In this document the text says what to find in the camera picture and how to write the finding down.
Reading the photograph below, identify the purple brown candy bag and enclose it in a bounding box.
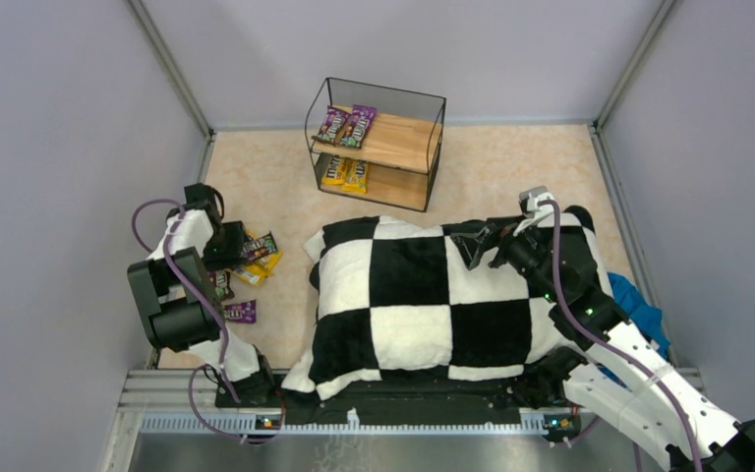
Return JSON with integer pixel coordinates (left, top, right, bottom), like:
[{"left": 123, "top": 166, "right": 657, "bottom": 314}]
[{"left": 242, "top": 233, "right": 279, "bottom": 263}]

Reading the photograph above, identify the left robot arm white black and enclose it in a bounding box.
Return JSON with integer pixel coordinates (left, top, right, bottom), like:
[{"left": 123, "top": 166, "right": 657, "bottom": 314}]
[{"left": 127, "top": 183, "right": 276, "bottom": 407}]

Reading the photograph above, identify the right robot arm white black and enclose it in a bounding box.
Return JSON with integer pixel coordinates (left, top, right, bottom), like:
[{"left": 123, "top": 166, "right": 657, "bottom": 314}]
[{"left": 448, "top": 199, "right": 755, "bottom": 471}]

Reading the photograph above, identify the yellow candy bag on table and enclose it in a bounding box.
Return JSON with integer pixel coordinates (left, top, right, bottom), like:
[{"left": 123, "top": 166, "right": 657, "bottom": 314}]
[{"left": 247, "top": 246, "right": 282, "bottom": 274}]

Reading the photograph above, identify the purple candy bag near base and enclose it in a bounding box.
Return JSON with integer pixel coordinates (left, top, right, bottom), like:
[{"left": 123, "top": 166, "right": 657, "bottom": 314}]
[{"left": 223, "top": 300, "right": 257, "bottom": 325}]

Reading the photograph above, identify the yellow candy bag shelf right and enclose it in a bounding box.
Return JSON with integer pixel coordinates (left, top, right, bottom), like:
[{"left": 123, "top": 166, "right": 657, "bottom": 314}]
[{"left": 341, "top": 160, "right": 370, "bottom": 194}]

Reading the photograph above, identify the yellow candy bag shelf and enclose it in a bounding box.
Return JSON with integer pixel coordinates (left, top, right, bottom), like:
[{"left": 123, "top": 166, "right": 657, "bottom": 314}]
[
  {"left": 320, "top": 155, "right": 350, "bottom": 186},
  {"left": 341, "top": 160, "right": 370, "bottom": 194}
]

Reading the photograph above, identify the yellow candy bag shelf left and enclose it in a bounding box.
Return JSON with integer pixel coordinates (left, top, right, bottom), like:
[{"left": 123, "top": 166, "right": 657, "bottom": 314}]
[{"left": 320, "top": 155, "right": 350, "bottom": 186}]

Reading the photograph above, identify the purple candy bag shelf right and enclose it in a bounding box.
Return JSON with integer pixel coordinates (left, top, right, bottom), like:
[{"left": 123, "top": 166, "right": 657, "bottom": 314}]
[{"left": 335, "top": 104, "right": 378, "bottom": 148}]

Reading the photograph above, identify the purple candy bag shelf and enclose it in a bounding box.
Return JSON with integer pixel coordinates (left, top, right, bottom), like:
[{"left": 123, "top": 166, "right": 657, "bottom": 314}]
[
  {"left": 335, "top": 104, "right": 378, "bottom": 148},
  {"left": 312, "top": 105, "right": 350, "bottom": 146}
]

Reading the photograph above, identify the purple candy bag shelf left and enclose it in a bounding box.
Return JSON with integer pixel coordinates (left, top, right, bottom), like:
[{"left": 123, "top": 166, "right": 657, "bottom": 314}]
[{"left": 312, "top": 105, "right": 350, "bottom": 146}]

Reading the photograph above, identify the black white checkered pillow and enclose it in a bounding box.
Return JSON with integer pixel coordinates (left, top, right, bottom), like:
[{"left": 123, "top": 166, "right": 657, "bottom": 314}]
[{"left": 281, "top": 215, "right": 613, "bottom": 402}]

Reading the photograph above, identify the blue cloth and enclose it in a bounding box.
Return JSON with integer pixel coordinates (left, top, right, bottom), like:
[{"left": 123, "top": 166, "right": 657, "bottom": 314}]
[{"left": 608, "top": 272, "right": 670, "bottom": 360}]

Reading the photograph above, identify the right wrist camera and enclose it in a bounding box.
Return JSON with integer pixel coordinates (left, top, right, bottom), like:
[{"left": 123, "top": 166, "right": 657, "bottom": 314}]
[{"left": 519, "top": 186, "right": 554, "bottom": 217}]

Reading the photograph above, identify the black wire wooden shelf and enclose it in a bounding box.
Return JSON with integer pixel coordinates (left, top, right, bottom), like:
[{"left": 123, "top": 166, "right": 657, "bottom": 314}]
[{"left": 303, "top": 77, "right": 447, "bottom": 212}]

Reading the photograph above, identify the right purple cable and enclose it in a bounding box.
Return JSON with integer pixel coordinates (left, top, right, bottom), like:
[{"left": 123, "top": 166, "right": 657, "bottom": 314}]
[{"left": 539, "top": 199, "right": 707, "bottom": 472}]

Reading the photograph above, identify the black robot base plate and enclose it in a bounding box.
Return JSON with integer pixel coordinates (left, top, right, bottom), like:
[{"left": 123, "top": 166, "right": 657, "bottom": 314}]
[{"left": 214, "top": 373, "right": 582, "bottom": 432}]

